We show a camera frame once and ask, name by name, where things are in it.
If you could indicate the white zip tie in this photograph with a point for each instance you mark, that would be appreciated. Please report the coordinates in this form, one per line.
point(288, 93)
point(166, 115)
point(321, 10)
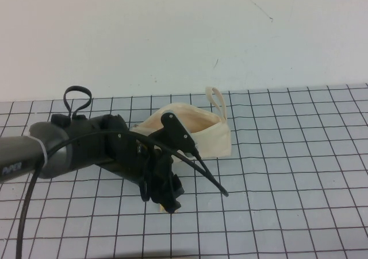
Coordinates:
point(41, 152)

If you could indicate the cream fabric pencil case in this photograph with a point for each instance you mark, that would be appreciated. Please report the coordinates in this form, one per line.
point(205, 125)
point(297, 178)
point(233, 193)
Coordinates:
point(214, 141)

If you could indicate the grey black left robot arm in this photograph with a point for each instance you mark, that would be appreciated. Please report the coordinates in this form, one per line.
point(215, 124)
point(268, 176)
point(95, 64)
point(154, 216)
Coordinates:
point(57, 144)

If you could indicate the grey grid pattern table mat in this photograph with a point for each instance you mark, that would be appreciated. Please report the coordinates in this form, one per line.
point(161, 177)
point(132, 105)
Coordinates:
point(287, 184)

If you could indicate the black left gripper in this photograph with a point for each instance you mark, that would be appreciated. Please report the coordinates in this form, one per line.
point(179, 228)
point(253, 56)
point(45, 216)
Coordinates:
point(129, 155)

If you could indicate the yellow eraser with barcode label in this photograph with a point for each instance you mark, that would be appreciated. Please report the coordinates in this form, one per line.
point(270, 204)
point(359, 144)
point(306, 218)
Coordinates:
point(161, 210)

